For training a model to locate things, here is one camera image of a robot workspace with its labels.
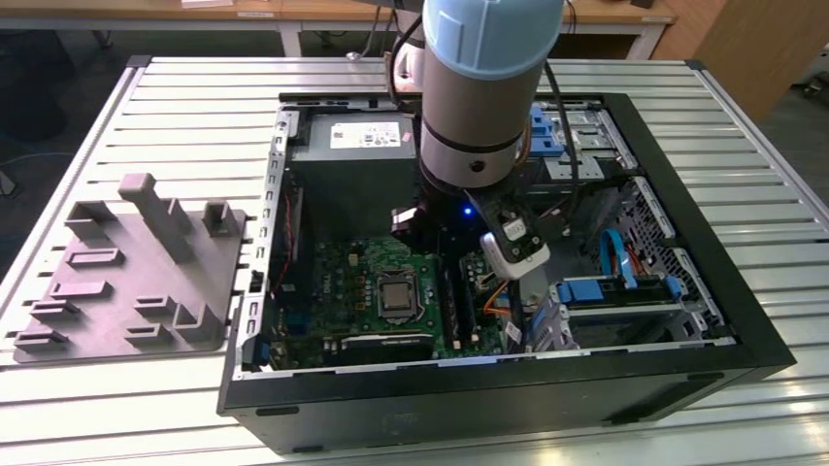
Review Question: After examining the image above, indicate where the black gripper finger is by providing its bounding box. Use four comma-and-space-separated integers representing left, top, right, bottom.
390, 206, 433, 244

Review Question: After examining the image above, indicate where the green Dell motherboard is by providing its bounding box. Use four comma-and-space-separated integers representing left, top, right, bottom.
269, 235, 514, 371

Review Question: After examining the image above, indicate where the silver CPU in socket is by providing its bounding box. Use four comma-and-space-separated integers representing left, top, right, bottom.
377, 280, 421, 316

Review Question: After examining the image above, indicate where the grey labelled power supply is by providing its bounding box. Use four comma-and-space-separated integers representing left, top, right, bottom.
288, 112, 422, 235

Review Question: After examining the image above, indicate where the black graphics card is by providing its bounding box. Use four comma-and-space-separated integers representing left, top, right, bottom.
338, 331, 437, 364

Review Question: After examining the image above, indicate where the grey metal drive cage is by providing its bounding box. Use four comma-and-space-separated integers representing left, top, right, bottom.
524, 102, 641, 195

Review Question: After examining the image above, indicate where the black open PC case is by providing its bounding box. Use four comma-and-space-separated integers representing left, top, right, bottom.
217, 91, 797, 455

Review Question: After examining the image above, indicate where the grey plastic parts rack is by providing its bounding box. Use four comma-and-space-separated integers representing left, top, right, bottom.
13, 173, 251, 364

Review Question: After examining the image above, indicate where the wooden desk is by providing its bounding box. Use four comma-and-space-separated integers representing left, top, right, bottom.
0, 0, 679, 60

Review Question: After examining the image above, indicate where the wooden cabinet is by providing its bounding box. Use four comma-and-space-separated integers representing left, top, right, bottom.
671, 0, 829, 123

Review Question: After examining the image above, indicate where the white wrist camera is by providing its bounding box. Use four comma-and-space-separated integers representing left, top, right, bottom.
477, 216, 553, 282

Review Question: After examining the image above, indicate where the orange data cable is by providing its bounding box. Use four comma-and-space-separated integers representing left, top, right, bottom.
482, 279, 521, 317

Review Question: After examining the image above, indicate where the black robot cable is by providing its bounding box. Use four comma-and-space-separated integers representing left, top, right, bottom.
541, 60, 589, 216

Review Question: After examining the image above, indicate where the blue flat data cable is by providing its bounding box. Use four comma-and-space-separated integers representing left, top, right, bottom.
596, 226, 641, 288

